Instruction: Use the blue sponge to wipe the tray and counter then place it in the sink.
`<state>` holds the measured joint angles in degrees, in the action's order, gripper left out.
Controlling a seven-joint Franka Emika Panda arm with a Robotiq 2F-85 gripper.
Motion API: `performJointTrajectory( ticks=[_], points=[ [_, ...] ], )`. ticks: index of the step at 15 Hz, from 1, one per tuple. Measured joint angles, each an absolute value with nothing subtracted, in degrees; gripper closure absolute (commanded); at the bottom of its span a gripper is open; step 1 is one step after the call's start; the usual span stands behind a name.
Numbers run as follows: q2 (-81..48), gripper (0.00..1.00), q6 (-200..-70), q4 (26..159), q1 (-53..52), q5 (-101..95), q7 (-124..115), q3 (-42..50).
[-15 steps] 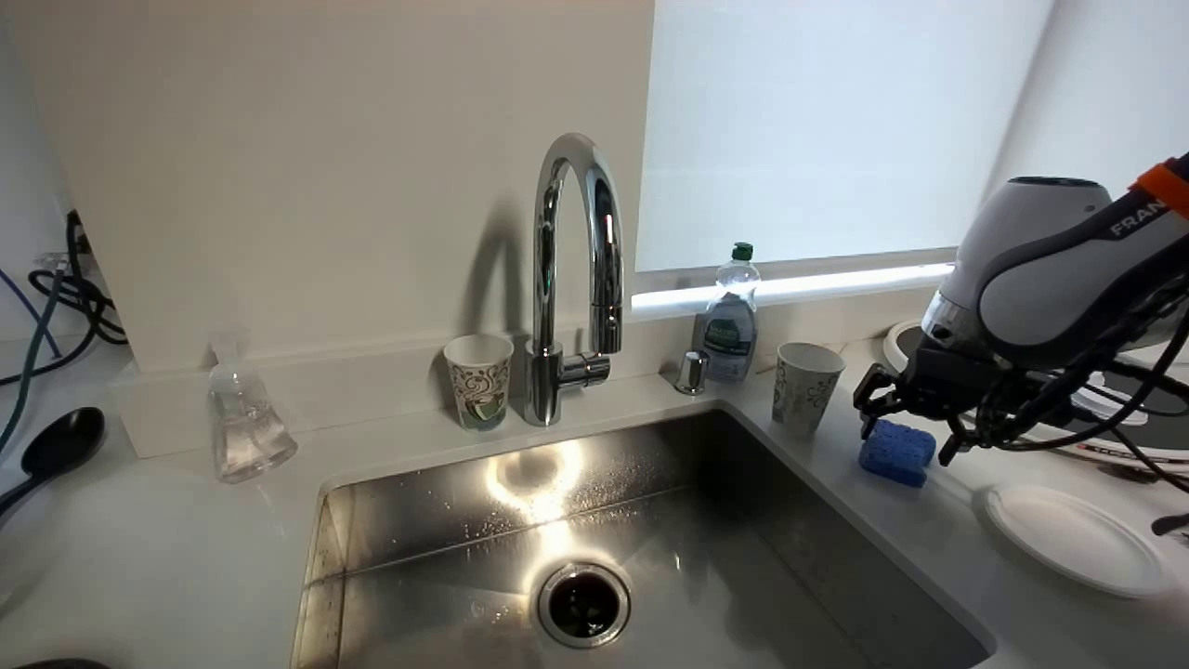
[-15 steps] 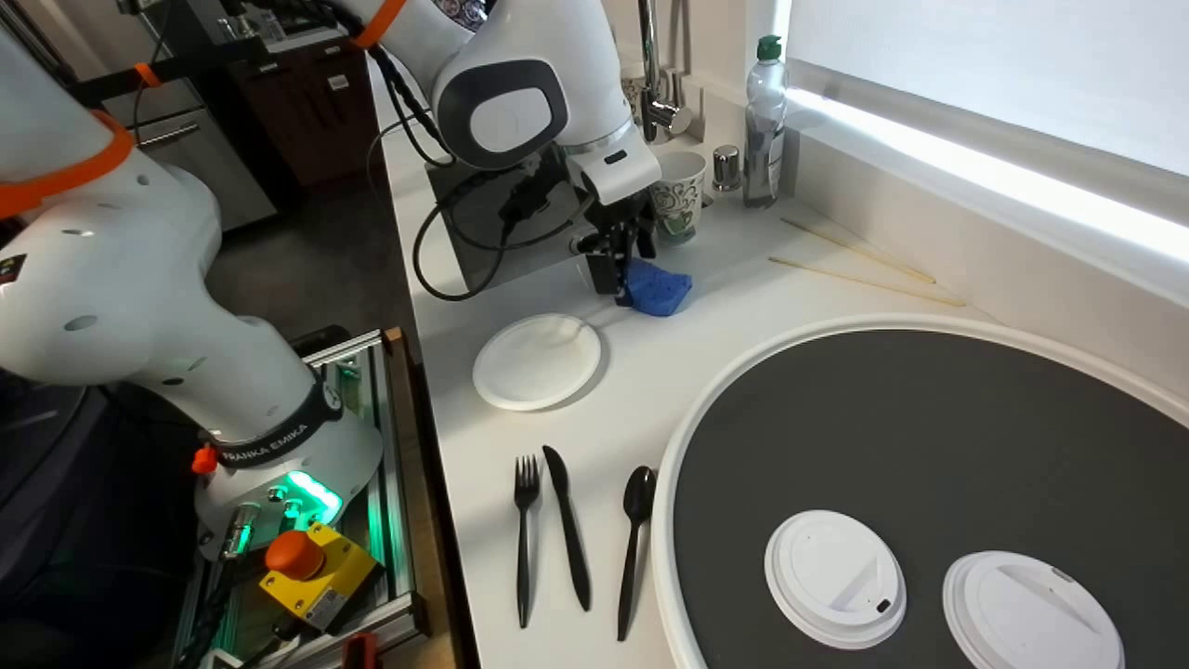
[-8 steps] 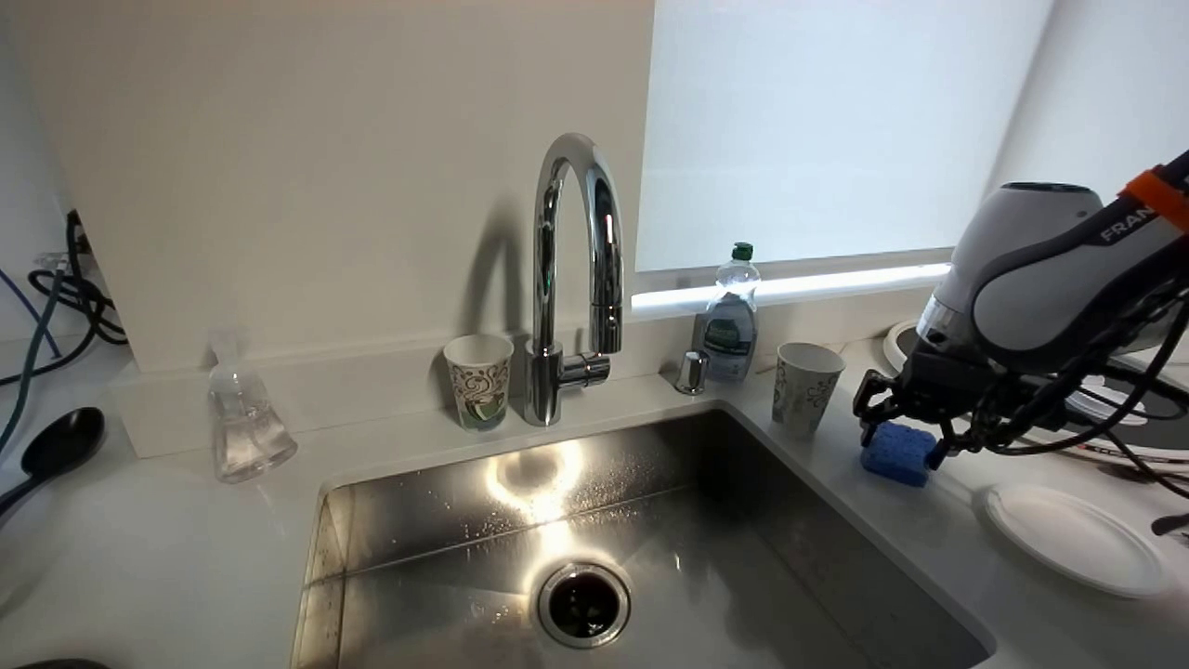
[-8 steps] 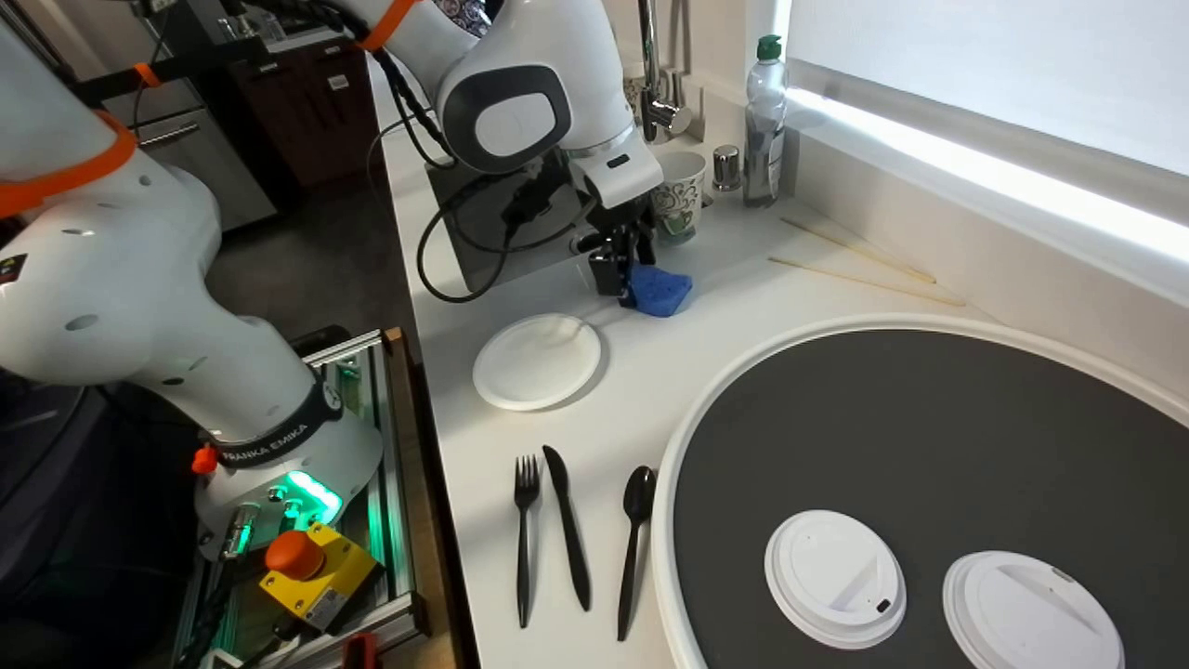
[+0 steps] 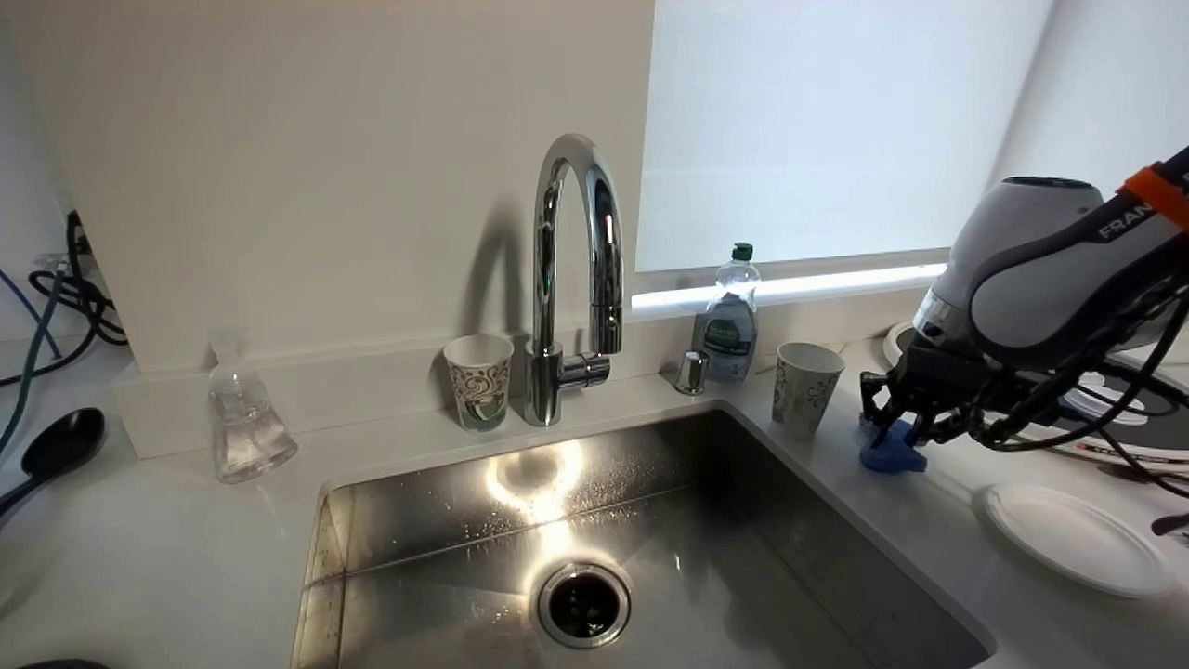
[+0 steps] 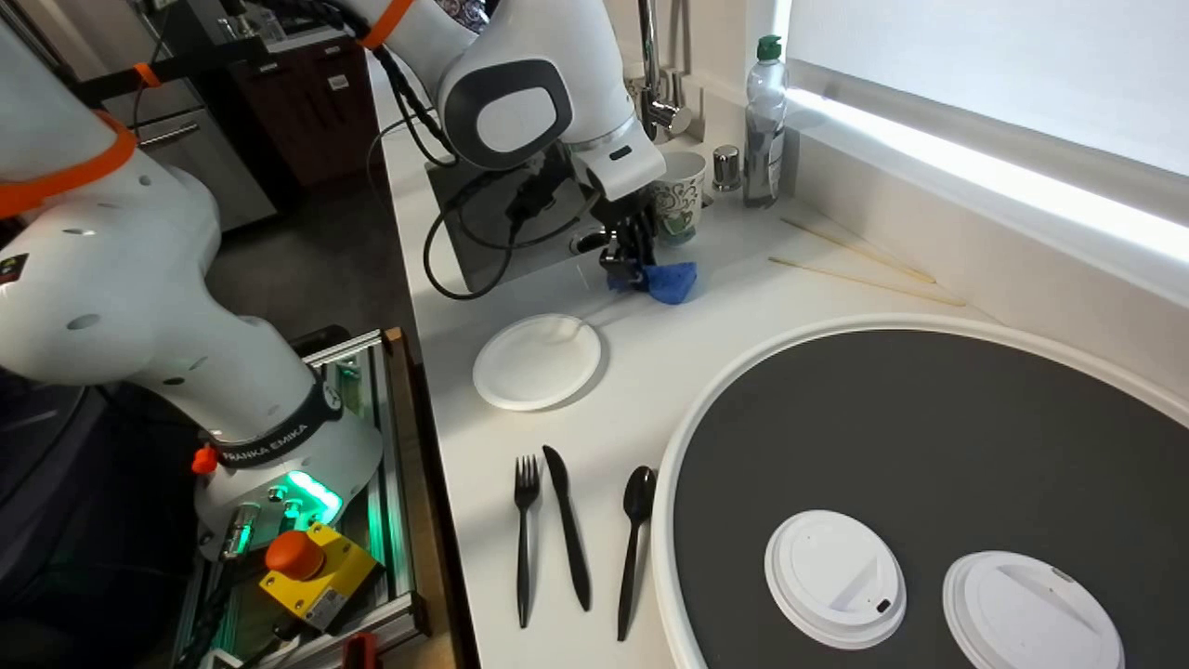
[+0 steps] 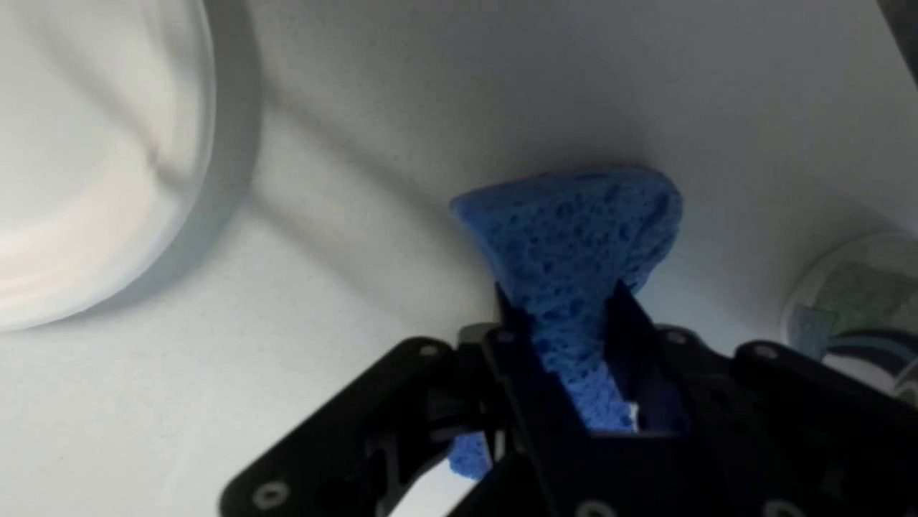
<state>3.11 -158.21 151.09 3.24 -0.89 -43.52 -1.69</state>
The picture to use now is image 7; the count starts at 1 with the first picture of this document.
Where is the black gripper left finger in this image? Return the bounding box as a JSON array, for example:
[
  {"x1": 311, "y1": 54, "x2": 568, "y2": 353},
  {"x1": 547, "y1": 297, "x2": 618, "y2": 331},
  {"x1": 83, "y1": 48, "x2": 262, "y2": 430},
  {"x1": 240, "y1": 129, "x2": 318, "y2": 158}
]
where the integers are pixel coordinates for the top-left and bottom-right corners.
[{"x1": 218, "y1": 284, "x2": 619, "y2": 517}]

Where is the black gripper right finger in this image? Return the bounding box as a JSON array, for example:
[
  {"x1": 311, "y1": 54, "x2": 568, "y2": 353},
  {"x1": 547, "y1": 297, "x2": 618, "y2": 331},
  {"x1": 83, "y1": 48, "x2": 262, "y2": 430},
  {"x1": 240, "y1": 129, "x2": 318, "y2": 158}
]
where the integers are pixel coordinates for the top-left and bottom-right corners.
[{"x1": 606, "y1": 278, "x2": 918, "y2": 517}]

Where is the white plate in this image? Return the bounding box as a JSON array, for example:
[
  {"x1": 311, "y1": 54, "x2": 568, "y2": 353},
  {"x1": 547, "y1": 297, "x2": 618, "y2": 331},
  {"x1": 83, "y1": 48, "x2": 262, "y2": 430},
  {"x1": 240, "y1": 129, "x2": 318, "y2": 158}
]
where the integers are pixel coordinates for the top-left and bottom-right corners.
[{"x1": 0, "y1": 0, "x2": 268, "y2": 334}]

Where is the patterned paper cup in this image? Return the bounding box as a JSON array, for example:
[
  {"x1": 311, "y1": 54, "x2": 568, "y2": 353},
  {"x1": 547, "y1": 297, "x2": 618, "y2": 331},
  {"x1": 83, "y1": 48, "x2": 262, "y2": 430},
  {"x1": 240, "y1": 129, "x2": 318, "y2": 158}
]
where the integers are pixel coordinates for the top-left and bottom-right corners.
[{"x1": 777, "y1": 226, "x2": 918, "y2": 406}]

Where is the blue sponge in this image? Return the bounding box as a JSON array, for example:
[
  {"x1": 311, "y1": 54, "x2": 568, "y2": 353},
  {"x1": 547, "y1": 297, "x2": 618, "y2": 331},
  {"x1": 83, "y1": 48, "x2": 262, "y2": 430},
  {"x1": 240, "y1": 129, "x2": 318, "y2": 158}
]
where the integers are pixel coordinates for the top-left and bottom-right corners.
[{"x1": 448, "y1": 166, "x2": 685, "y2": 484}]

